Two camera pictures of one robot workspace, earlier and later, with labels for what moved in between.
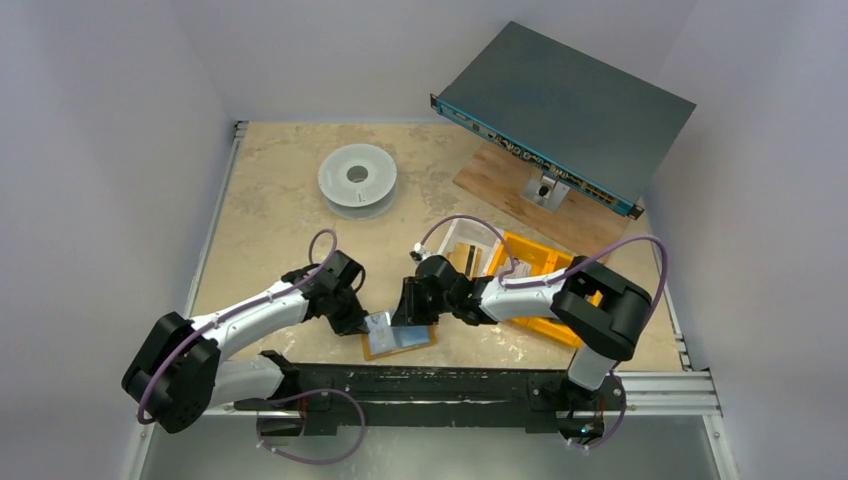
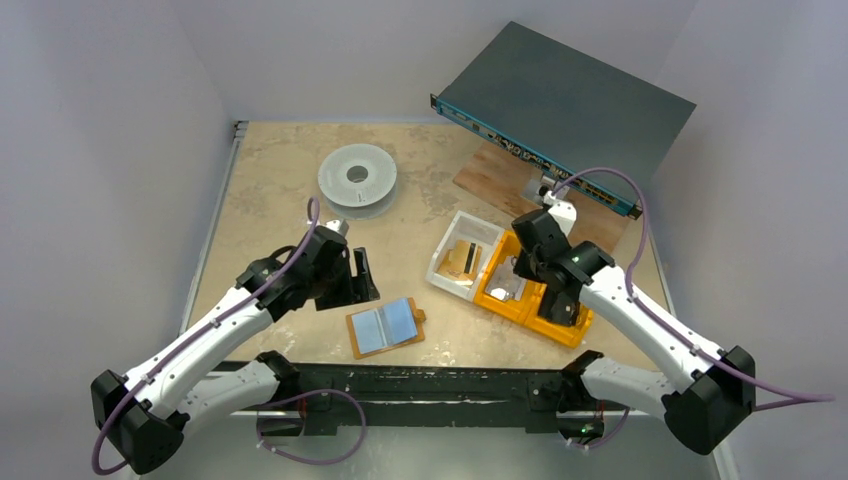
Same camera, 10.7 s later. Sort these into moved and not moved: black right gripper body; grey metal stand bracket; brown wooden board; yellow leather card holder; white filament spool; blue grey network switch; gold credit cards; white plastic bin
Moved: yellow leather card holder; black right gripper body
Not moved: blue grey network switch; white filament spool; grey metal stand bracket; gold credit cards; white plastic bin; brown wooden board
